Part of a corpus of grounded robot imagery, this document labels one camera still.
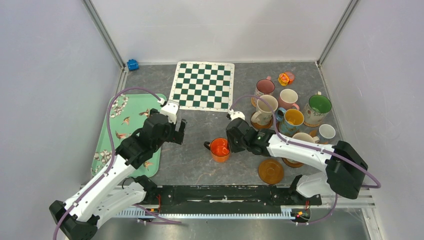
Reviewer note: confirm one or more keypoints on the pink mug cream interior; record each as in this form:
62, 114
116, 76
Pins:
287, 99

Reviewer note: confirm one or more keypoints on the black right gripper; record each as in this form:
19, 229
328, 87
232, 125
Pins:
235, 134

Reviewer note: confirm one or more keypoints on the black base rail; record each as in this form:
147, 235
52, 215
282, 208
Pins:
225, 199

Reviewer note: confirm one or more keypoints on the orange mug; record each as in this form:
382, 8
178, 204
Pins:
219, 149

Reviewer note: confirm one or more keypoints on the pink ghost pattern mug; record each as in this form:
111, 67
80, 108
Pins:
264, 87

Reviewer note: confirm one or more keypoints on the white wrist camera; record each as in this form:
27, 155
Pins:
170, 109
232, 115

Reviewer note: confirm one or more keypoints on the cream ceramic mug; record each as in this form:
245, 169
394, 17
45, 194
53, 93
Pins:
264, 110

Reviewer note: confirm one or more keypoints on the yellow interior mug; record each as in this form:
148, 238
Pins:
289, 121

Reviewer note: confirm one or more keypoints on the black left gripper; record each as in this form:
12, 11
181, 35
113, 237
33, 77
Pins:
176, 136

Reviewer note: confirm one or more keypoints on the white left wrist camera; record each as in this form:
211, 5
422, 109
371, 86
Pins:
170, 109

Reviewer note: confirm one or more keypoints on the woven rattan coaster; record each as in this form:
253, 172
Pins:
312, 125
253, 101

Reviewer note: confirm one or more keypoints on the blue toy block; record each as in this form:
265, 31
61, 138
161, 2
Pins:
132, 65

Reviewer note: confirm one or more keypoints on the grey white mug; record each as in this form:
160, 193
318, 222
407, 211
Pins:
324, 133

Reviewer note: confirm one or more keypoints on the brown wooden ridged coaster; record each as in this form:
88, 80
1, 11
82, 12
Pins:
258, 126
270, 171
291, 164

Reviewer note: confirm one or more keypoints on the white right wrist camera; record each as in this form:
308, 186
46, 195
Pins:
232, 115

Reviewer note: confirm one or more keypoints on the green interior cartoon mug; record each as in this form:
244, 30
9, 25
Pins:
317, 108

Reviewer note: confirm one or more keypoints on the orange pink toy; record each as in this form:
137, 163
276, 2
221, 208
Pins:
286, 78

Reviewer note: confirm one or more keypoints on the green floral tray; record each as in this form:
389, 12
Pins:
127, 114

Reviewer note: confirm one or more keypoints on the green white chessboard mat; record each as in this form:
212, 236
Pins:
203, 86

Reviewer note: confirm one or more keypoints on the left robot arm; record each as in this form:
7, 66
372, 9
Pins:
80, 216

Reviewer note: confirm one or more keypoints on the beige mug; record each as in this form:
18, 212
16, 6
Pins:
305, 137

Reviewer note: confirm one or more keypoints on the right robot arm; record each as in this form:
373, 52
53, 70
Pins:
342, 170

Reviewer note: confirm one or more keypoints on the plain orange cork coaster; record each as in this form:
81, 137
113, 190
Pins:
314, 133

